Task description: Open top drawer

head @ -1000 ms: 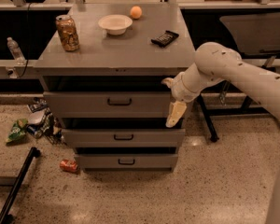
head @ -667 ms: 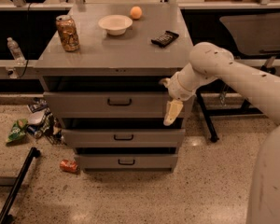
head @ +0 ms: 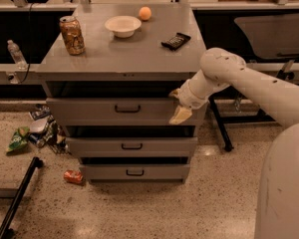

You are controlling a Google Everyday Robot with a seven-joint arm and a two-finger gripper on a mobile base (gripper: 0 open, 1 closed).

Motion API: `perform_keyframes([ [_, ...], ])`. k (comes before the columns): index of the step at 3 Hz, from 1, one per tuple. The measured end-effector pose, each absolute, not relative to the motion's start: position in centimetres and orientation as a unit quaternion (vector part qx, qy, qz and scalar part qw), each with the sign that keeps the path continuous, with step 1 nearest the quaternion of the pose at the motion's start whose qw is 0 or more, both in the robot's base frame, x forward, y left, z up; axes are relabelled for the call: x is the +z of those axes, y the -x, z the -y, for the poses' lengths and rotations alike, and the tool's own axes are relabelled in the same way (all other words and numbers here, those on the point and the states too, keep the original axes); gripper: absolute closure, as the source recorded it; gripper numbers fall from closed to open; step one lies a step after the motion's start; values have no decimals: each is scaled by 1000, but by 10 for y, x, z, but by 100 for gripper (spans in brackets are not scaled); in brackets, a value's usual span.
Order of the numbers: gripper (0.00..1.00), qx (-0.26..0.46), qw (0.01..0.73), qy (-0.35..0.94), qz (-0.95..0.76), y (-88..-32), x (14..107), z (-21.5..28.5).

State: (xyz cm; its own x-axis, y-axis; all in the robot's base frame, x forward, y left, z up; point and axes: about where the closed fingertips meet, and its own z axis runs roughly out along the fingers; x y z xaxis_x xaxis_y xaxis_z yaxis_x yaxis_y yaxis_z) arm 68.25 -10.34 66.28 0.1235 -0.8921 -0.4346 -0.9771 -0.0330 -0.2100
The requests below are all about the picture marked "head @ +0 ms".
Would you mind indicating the white bowl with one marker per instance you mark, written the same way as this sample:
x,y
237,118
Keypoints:
x,y
123,26

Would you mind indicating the orange fruit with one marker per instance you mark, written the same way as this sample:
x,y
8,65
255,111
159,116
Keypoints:
x,y
145,13

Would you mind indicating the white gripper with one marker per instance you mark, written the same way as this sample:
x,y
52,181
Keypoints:
x,y
188,97

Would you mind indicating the dark chair seat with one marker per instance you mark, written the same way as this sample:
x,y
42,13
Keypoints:
x,y
272,37

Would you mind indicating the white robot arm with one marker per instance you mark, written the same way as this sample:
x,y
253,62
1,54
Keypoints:
x,y
277,213

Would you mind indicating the grey top drawer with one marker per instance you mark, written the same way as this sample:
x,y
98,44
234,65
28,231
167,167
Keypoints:
x,y
112,111

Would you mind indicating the white wall socket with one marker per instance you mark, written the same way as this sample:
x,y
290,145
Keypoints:
x,y
12,78

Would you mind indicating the black table leg frame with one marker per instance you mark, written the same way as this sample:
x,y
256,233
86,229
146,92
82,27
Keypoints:
x,y
261,116

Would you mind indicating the black stand leg left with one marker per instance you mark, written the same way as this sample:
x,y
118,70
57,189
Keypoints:
x,y
16,195

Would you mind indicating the grey bottom drawer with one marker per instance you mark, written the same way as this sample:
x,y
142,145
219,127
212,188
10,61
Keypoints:
x,y
178,172

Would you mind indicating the grey metal drawer cabinet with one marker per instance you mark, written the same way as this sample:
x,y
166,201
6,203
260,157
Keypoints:
x,y
136,67

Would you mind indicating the pile of floor litter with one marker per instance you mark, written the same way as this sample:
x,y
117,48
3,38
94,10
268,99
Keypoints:
x,y
44,130

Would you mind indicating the green chip bag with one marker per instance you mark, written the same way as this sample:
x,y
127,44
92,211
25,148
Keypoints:
x,y
18,139

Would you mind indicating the black snack bar wrapper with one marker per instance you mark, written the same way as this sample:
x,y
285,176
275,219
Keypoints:
x,y
176,41

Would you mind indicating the clear plastic water bottle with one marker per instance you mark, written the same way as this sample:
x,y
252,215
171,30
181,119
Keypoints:
x,y
16,55

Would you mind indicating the crushed orange can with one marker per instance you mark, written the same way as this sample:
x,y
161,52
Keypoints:
x,y
73,176

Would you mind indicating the gold drink can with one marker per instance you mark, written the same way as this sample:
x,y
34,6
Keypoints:
x,y
72,35

